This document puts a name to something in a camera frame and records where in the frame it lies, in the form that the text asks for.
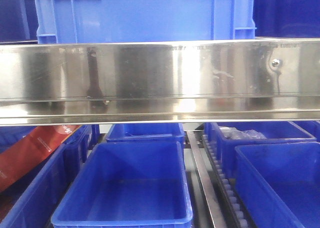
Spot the blue bin front left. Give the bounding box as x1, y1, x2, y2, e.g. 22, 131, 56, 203
0, 125, 92, 228

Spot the dark blue crate upper left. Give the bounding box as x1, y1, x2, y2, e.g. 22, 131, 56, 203
0, 0, 38, 42

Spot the black roller track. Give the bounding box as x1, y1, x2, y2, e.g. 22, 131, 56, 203
202, 134, 256, 228

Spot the red flat package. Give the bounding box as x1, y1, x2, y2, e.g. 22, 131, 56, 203
0, 125, 81, 192

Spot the blue bin far right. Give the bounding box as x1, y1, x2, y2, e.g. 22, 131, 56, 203
294, 120, 320, 142

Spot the blue bin rear centre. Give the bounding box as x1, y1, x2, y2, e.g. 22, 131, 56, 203
105, 123, 185, 156

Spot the stainless steel shelf beam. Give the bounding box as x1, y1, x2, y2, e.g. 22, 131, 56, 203
0, 38, 320, 126

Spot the blue bin front right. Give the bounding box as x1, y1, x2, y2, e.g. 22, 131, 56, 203
235, 142, 320, 228

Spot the dark blue crate upper right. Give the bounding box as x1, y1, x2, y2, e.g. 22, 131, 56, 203
253, 0, 320, 38

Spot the blue bin front centre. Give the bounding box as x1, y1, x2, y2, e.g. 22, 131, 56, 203
51, 141, 193, 228

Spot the blue bin rear right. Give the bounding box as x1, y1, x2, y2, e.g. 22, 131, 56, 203
204, 121, 317, 179

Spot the dark blue crate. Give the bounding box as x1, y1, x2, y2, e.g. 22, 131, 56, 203
253, 0, 320, 38
0, 0, 38, 42

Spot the steel divider rail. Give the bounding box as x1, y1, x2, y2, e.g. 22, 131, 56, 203
187, 130, 226, 228

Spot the large blue crate upper shelf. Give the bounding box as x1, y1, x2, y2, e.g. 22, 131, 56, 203
35, 0, 256, 44

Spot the clear plastic bag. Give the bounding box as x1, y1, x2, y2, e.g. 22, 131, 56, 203
219, 126, 266, 140

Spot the blue bin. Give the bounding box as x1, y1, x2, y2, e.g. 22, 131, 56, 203
294, 120, 320, 142
105, 123, 185, 156
0, 125, 92, 228
51, 141, 193, 228
204, 121, 317, 179
235, 142, 320, 228

